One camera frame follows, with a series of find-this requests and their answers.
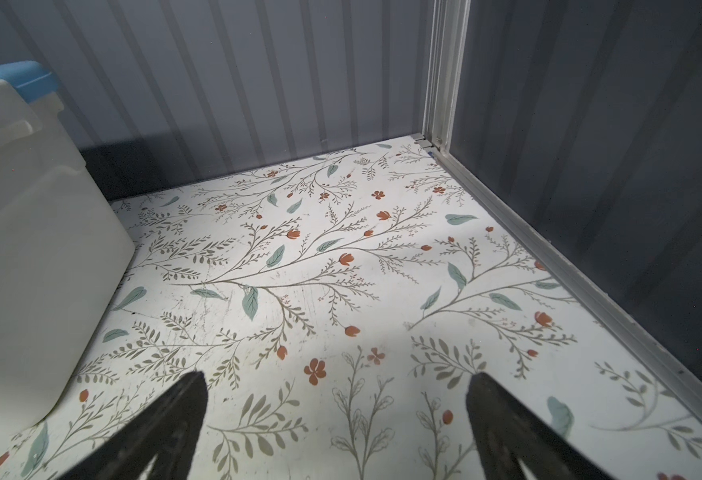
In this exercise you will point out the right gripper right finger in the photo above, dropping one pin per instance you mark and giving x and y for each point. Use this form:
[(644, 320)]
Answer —
[(511, 439)]

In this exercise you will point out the blue plastic bin lid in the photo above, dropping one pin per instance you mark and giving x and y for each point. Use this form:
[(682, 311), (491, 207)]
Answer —
[(30, 79)]

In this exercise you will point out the floral patterned table mat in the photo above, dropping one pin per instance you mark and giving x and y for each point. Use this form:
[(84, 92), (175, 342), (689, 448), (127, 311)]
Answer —
[(338, 307)]

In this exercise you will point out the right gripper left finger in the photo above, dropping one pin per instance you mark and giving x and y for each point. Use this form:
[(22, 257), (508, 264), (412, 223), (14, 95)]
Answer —
[(160, 441)]

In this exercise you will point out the white plastic storage bin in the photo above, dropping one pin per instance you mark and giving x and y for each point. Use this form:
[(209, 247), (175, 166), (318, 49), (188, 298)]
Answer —
[(62, 254)]

